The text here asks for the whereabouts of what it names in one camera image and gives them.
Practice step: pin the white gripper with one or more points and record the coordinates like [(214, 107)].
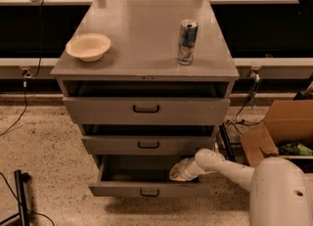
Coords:
[(185, 170)]

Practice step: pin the grey bottom drawer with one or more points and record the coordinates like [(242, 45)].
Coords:
[(142, 176)]

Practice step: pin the grey drawer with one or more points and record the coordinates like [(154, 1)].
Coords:
[(146, 111), (146, 145), (142, 176)]

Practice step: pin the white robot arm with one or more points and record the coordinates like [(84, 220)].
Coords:
[(280, 193)]

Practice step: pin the grey middle drawer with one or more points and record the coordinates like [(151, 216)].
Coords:
[(146, 145)]

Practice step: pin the grey drawer cabinet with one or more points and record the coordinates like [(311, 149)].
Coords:
[(142, 61)]

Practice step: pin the grey top drawer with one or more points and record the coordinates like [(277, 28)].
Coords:
[(146, 111)]

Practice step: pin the black bar on floor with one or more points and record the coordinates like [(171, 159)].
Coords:
[(226, 142)]

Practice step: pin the green bag in box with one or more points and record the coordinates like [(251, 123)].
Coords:
[(294, 149)]

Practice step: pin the brown cardboard box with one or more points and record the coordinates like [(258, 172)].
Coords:
[(286, 121)]

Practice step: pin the blue silver drink can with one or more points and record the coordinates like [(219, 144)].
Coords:
[(187, 41)]

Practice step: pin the white bowl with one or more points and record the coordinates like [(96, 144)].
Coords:
[(89, 47)]

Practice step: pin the black stand leg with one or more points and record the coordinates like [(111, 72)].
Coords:
[(18, 211)]

